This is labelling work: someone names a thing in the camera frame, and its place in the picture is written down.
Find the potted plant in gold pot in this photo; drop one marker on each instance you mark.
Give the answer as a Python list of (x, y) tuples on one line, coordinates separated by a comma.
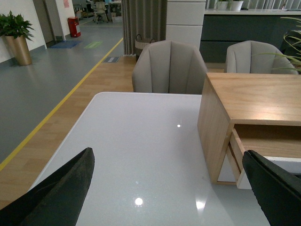
[(16, 30)]

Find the blue floor mat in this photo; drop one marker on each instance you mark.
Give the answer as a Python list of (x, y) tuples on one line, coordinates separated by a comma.
[(66, 44)]

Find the grey curtain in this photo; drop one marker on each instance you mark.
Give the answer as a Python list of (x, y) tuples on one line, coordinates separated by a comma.
[(144, 17)]

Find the green plant leaves right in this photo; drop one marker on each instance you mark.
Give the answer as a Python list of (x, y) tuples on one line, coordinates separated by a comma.
[(290, 59)]

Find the red fire extinguisher box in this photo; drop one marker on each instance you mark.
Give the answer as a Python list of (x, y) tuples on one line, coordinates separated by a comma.
[(73, 23)]

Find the grey office chair far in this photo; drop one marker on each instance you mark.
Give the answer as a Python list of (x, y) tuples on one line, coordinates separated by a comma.
[(100, 11)]

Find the grey armchair right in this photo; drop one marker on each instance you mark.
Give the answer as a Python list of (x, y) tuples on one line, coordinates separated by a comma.
[(257, 57)]

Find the white front wooden drawer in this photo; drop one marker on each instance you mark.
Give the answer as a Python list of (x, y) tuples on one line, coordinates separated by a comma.
[(279, 144)]

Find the grey armchair near table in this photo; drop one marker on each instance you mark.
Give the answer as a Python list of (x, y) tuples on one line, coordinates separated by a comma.
[(169, 67)]

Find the white potted plant on counter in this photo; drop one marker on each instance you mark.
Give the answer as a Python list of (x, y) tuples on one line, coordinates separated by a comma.
[(236, 5)]

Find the white pillar cabinet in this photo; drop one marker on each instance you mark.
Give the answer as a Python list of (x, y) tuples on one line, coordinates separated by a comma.
[(184, 21)]

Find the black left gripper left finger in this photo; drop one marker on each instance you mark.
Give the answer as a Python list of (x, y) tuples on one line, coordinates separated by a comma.
[(58, 199)]

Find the wooden drawer cabinet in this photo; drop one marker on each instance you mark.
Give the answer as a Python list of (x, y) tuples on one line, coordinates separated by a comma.
[(229, 99)]

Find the woven basket with handles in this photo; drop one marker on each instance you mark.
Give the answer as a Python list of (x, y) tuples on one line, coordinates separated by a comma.
[(141, 43)]

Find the dark grey counter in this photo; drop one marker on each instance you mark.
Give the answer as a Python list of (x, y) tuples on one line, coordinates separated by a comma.
[(224, 28)]

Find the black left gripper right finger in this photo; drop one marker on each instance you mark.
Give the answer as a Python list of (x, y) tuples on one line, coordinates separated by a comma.
[(277, 191)]

